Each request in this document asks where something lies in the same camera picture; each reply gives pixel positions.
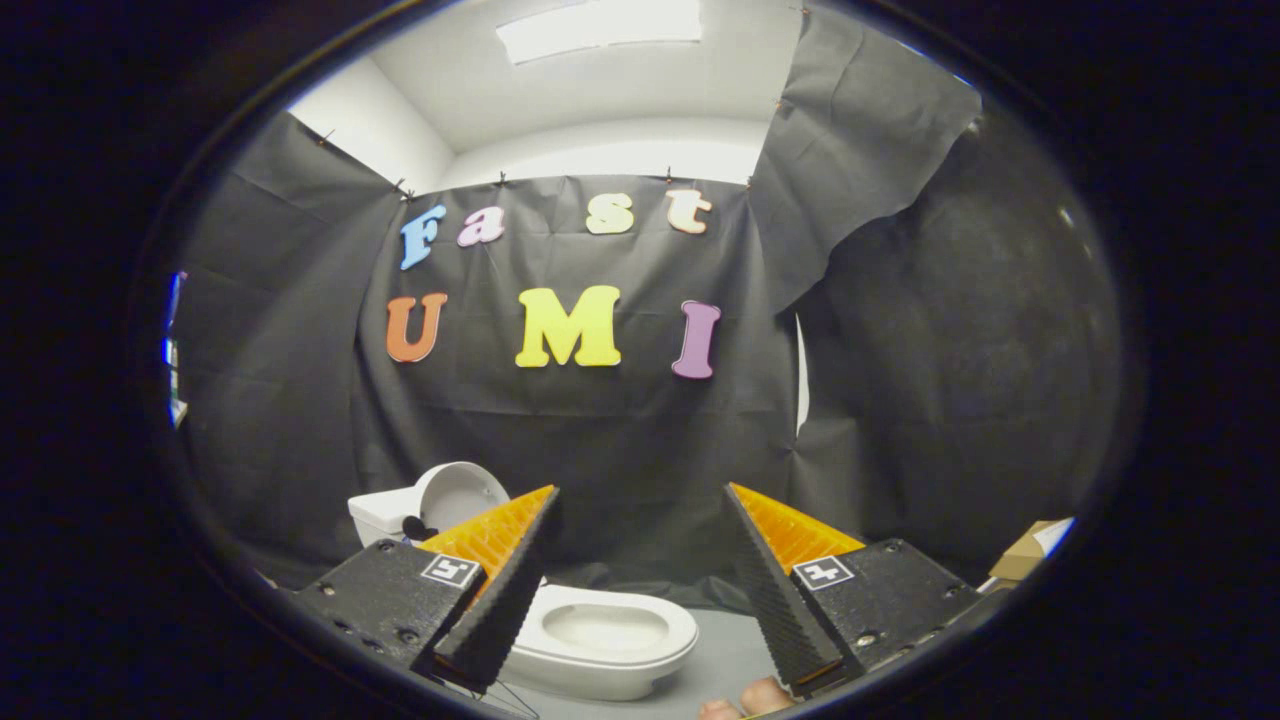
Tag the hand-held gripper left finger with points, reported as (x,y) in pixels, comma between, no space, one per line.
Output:
(500,600)

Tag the black backdrop cloth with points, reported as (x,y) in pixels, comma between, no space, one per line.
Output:
(600,450)

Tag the cardboard box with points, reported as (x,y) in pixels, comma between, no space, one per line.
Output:
(1022,555)

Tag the white toilet tank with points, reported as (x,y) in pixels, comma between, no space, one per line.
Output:
(378,515)

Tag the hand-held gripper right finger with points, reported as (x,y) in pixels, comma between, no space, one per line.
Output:
(775,600)

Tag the white toilet bowl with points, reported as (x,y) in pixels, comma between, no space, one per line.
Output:
(600,677)

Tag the ceiling light panel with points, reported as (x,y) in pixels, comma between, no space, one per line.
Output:
(600,28)

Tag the person's foot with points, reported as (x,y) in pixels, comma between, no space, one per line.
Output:
(765,695)

